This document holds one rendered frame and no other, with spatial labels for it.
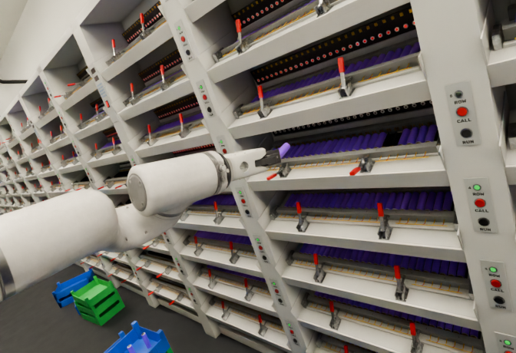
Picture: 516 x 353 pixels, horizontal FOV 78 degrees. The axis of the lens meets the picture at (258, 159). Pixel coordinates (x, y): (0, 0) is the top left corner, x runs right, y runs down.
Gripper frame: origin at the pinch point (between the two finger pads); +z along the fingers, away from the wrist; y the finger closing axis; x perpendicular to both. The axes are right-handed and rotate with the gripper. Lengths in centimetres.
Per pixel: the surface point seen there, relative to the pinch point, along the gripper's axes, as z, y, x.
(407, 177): 20.2, -22.0, 10.1
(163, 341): -4, 67, 64
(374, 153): 23.2, -13.9, 4.1
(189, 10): 8, 29, -46
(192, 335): 34, 117, 101
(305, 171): 22.0, 7.2, 7.3
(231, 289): 34, 71, 63
